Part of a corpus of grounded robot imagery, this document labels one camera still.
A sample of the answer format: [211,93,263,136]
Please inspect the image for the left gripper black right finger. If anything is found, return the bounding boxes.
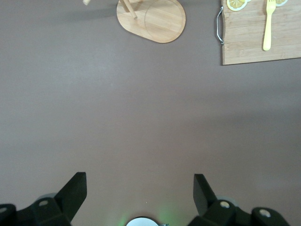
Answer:
[188,174,290,226]

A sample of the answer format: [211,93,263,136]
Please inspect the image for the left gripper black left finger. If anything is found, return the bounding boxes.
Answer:
[0,172,87,226]

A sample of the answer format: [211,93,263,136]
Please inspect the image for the wooden mug tree rack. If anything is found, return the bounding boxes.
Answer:
[82,0,186,44]

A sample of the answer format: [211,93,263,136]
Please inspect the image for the yellow plastic fork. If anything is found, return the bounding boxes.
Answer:
[262,0,276,51]

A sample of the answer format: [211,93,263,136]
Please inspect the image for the wooden cutting board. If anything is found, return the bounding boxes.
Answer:
[216,0,301,66]

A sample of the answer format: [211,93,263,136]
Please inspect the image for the brown table mat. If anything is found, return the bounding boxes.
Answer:
[0,0,301,226]

